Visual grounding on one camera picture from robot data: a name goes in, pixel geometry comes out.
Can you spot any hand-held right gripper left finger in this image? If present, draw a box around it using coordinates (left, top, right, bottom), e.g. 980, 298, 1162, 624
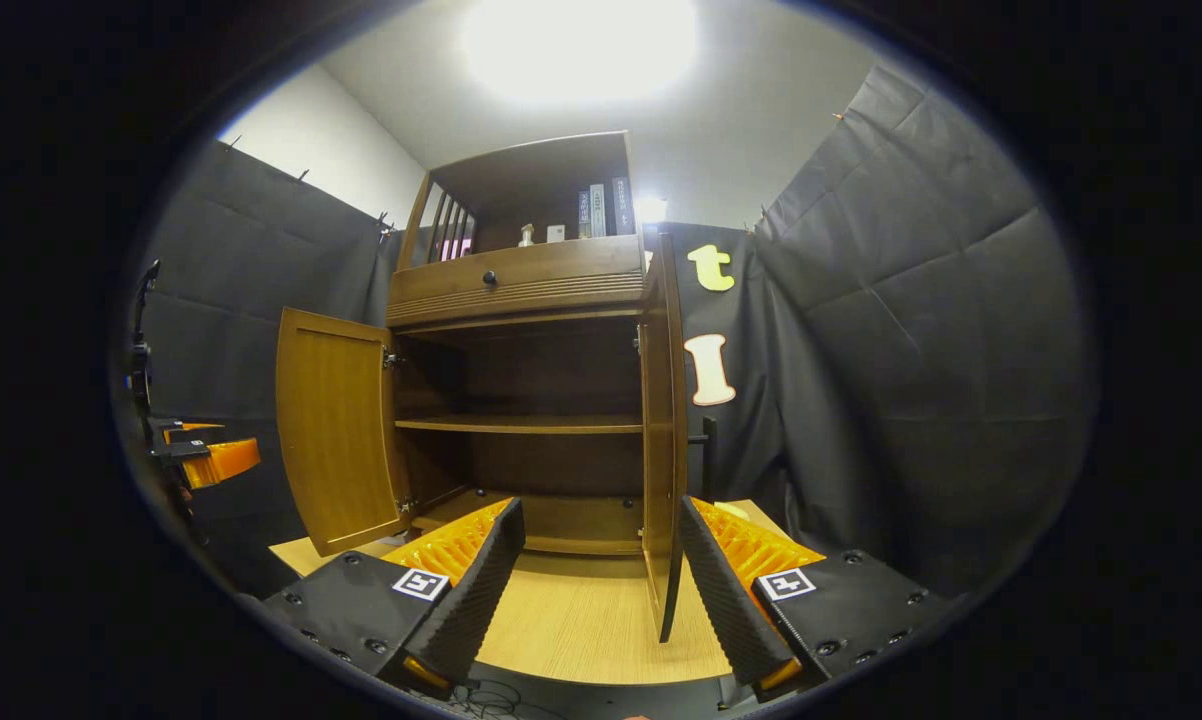
261, 497, 527, 691

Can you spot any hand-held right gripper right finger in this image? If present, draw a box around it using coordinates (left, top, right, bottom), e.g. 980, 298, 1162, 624
679, 495, 962, 691

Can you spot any wooden shoe cabinet door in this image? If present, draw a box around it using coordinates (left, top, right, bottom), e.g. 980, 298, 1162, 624
639, 232, 719, 643
276, 307, 412, 557

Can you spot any wooden double-door shoe cabinet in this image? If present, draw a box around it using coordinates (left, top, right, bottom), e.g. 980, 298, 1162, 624
386, 130, 662, 557

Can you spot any wooden cabinet drawer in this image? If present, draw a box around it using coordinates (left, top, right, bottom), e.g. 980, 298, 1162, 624
388, 235, 652, 326

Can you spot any black backdrop cloth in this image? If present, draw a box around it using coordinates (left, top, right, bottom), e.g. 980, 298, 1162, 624
126, 65, 1097, 601

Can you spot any ceiling light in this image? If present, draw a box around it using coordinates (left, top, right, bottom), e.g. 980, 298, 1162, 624
461, 0, 700, 106

